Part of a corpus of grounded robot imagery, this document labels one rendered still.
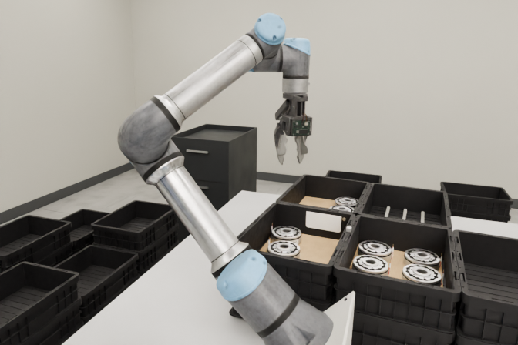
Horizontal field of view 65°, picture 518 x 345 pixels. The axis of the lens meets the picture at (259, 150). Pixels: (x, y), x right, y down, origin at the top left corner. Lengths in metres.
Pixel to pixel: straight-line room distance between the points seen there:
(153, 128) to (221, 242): 0.32
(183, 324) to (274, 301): 0.47
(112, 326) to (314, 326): 0.64
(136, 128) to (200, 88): 0.17
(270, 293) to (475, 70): 3.92
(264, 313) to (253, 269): 0.09
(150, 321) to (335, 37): 3.73
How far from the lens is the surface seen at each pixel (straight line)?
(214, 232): 1.01
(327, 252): 1.40
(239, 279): 0.87
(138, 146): 0.95
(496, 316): 1.14
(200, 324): 1.29
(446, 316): 1.14
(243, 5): 4.82
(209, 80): 0.96
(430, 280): 1.26
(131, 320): 1.34
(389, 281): 1.09
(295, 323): 0.89
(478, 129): 4.62
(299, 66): 1.15
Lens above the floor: 1.45
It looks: 13 degrees down
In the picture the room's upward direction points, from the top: 1 degrees clockwise
